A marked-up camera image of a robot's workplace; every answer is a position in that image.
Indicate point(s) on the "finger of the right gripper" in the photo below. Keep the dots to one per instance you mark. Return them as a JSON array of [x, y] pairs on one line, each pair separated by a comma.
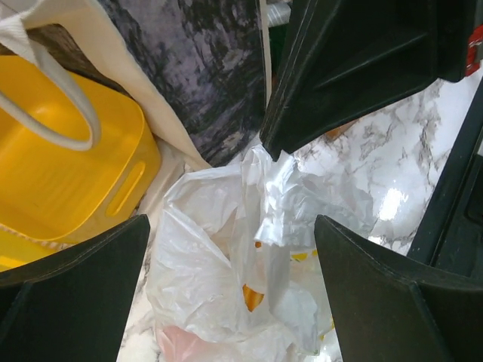
[[345, 59]]

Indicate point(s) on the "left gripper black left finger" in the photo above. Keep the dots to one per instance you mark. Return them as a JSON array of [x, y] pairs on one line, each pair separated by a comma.
[[73, 305]]

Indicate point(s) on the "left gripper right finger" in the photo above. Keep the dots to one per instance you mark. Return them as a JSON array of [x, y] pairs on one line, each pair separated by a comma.
[[387, 307]]

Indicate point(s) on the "orange croissant bread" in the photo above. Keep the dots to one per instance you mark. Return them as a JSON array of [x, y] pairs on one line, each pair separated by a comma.
[[252, 298]]

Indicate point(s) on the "white plastic grocery bag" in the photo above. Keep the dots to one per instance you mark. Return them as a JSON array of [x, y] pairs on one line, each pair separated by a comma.
[[248, 223]]

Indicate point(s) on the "beige canvas tote bag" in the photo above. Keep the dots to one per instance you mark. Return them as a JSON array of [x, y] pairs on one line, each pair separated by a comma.
[[199, 70]]

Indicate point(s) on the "yellow plastic tray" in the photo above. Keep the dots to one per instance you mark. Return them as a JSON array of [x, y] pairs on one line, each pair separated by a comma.
[[52, 196]]

